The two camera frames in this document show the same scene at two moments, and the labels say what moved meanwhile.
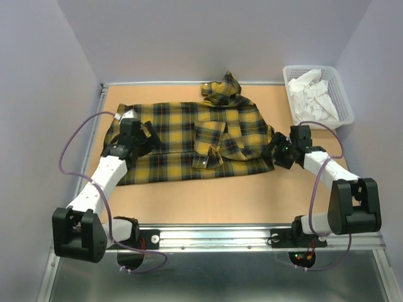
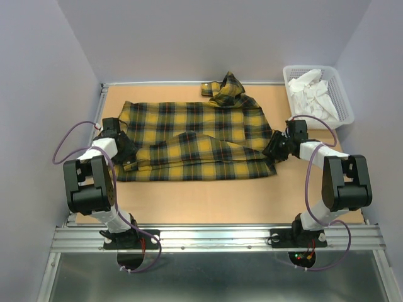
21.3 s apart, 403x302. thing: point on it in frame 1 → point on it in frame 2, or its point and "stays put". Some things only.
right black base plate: x=295 y=237 stays put
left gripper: x=153 y=141 → x=130 y=148
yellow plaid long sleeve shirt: x=224 y=134 stays put
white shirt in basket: x=311 y=99 stays put
